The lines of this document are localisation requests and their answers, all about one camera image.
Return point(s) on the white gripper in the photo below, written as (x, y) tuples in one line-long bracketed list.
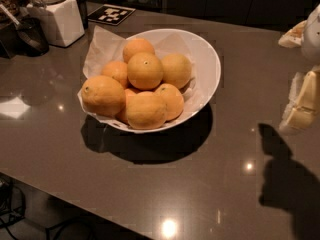
[(312, 37)]

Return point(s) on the white bowl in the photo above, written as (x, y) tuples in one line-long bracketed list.
[(209, 70)]

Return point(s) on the small hidden middle orange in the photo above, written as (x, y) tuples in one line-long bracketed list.
[(122, 115)]

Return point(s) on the large front left orange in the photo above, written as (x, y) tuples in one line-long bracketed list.
[(103, 95)]

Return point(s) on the white paper liner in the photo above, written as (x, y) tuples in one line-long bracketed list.
[(107, 46)]

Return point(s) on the black white marker card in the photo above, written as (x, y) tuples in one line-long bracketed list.
[(110, 14)]

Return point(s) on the dark bottle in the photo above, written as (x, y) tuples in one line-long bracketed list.
[(83, 12)]

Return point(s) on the white square jar base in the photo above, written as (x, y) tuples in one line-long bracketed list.
[(61, 23)]

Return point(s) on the black kitchen appliance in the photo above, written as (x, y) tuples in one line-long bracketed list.
[(30, 33)]

